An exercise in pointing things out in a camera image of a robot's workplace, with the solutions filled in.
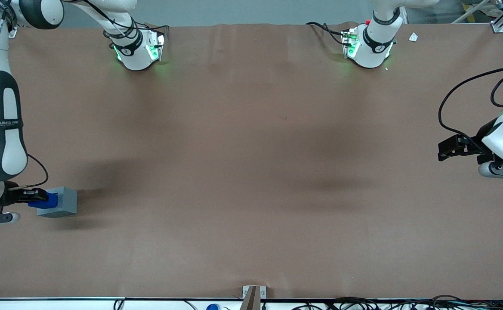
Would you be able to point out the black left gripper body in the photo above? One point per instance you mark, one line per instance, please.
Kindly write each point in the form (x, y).
(477, 144)

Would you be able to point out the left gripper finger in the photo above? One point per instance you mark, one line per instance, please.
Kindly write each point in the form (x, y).
(451, 143)
(453, 153)

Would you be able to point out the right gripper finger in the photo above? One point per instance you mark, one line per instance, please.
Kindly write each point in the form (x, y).
(34, 192)
(34, 198)

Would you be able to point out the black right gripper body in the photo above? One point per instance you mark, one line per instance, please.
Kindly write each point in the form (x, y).
(11, 196)

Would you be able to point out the blue plastic part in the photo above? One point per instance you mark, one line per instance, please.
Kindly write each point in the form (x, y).
(52, 201)

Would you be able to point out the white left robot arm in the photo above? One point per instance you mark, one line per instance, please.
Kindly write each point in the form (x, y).
(369, 47)

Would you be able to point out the gray cube base with socket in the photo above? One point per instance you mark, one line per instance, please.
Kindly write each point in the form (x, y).
(67, 202)

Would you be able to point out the white paper scrap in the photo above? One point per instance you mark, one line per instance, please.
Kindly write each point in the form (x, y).
(413, 37)

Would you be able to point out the brown table cover sheet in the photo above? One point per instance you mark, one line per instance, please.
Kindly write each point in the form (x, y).
(251, 172)

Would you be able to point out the small blue round object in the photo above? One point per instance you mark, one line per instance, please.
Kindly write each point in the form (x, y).
(212, 307)

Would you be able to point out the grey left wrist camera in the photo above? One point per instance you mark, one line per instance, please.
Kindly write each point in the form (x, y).
(498, 171)

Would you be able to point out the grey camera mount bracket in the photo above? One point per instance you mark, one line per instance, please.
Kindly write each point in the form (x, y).
(251, 297)

